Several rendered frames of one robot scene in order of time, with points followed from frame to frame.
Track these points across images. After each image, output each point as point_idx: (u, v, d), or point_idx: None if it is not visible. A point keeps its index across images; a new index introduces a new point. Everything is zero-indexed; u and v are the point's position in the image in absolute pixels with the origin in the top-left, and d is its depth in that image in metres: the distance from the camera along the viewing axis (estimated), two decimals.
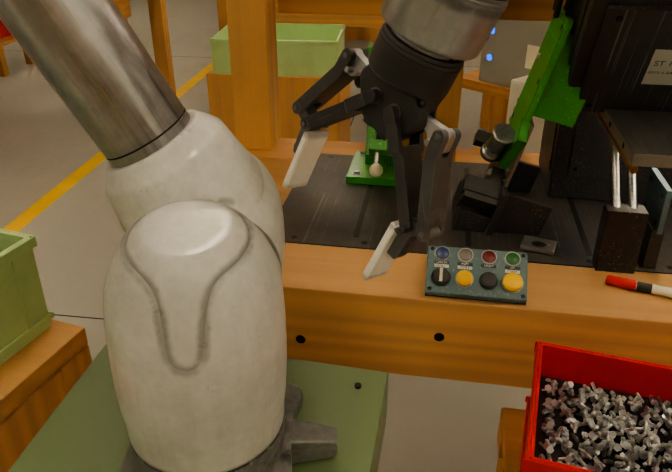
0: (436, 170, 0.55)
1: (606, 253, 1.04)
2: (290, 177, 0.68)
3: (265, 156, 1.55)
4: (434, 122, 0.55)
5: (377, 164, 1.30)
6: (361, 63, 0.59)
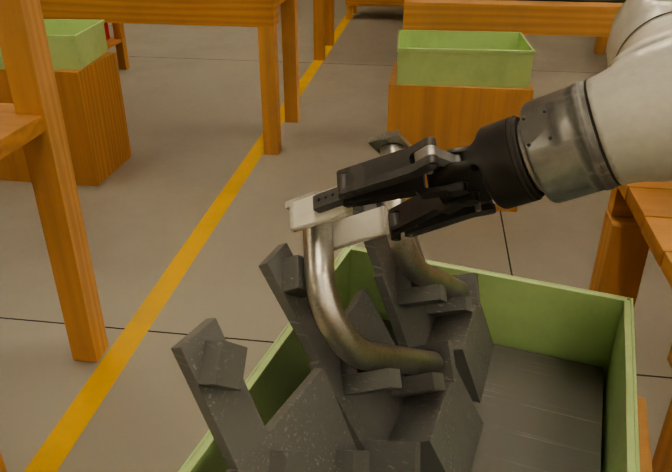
0: (463, 217, 0.65)
1: None
2: (306, 227, 0.63)
3: (668, 187, 1.40)
4: (491, 196, 0.62)
5: None
6: (444, 161, 0.55)
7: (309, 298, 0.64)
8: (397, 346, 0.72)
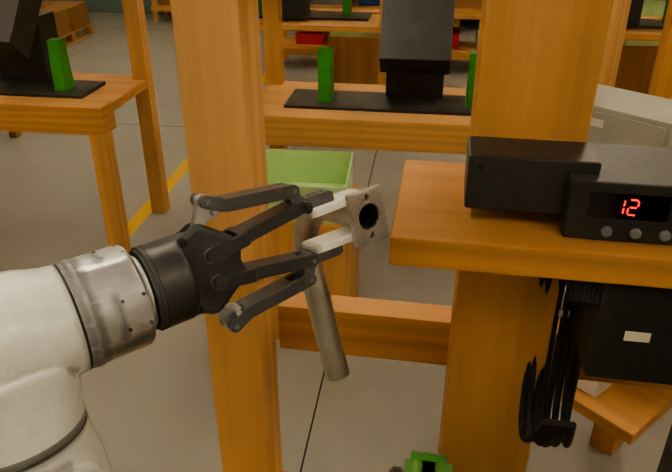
0: None
1: None
2: None
3: None
4: (217, 315, 0.60)
5: None
6: (194, 215, 0.58)
7: None
8: (317, 305, 0.79)
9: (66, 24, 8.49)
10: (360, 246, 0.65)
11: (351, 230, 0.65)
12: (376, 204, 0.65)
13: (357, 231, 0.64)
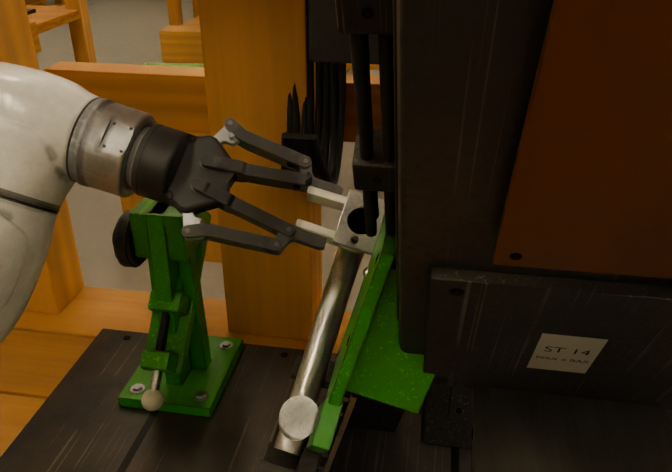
0: (218, 242, 0.65)
1: None
2: None
3: (42, 328, 1.07)
4: (184, 220, 0.65)
5: (152, 393, 0.82)
6: (220, 137, 0.68)
7: None
8: (308, 356, 0.72)
9: None
10: (337, 243, 0.63)
11: (338, 224, 0.64)
12: None
13: (341, 225, 0.63)
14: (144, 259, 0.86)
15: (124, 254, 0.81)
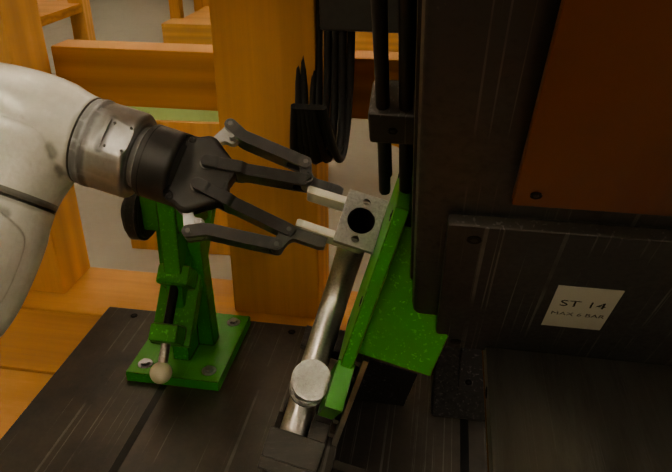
0: (218, 242, 0.65)
1: None
2: None
3: (49, 307, 1.07)
4: (184, 220, 0.65)
5: (160, 366, 0.82)
6: (220, 138, 0.68)
7: None
8: (307, 358, 0.72)
9: None
10: (337, 242, 0.63)
11: (338, 224, 0.64)
12: (374, 214, 0.63)
13: (341, 224, 0.63)
14: (152, 233, 0.86)
15: (133, 226, 0.81)
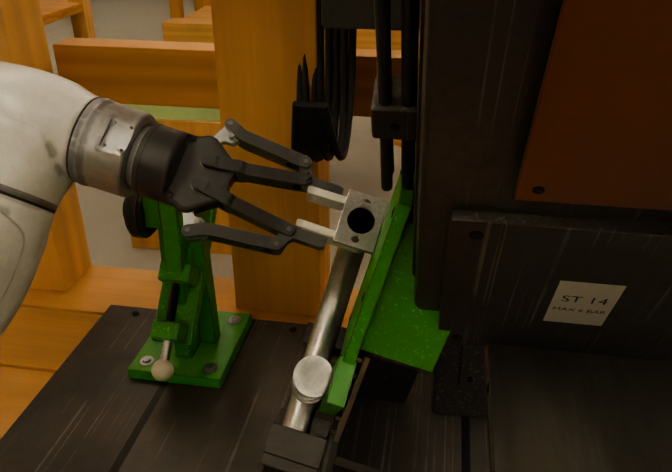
0: (218, 241, 0.65)
1: None
2: None
3: (50, 305, 1.07)
4: (183, 220, 0.65)
5: (162, 363, 0.82)
6: (220, 137, 0.68)
7: None
8: None
9: None
10: (337, 242, 0.63)
11: (338, 224, 0.64)
12: (374, 214, 0.63)
13: (341, 224, 0.63)
14: (154, 231, 0.86)
15: (134, 224, 0.81)
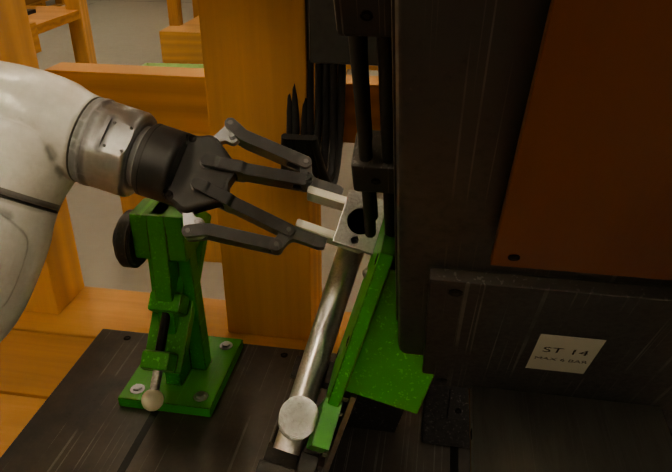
0: (218, 241, 0.65)
1: None
2: None
3: (43, 328, 1.07)
4: (184, 220, 0.65)
5: (152, 393, 0.83)
6: (220, 137, 0.68)
7: None
8: (307, 356, 0.72)
9: None
10: (337, 243, 0.63)
11: (337, 224, 0.64)
12: None
13: (341, 225, 0.63)
14: (144, 260, 0.86)
15: (124, 255, 0.82)
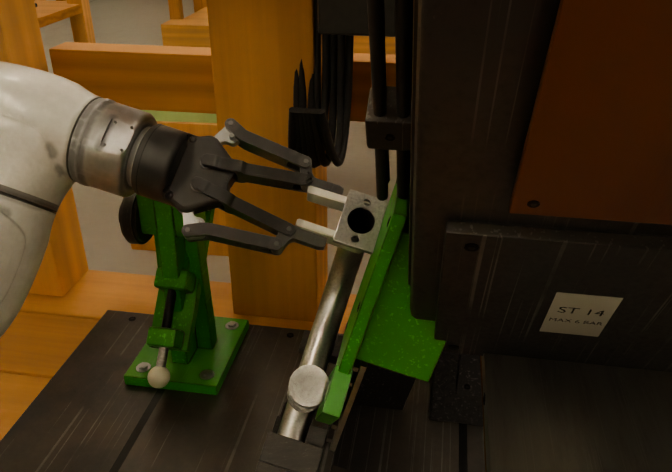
0: (218, 241, 0.65)
1: None
2: None
3: (47, 310, 1.07)
4: (184, 220, 0.65)
5: (158, 370, 0.82)
6: (221, 137, 0.68)
7: None
8: (306, 358, 0.72)
9: None
10: (337, 242, 0.63)
11: (338, 224, 0.64)
12: (374, 214, 0.63)
13: (341, 224, 0.63)
14: (150, 237, 0.86)
15: (130, 230, 0.81)
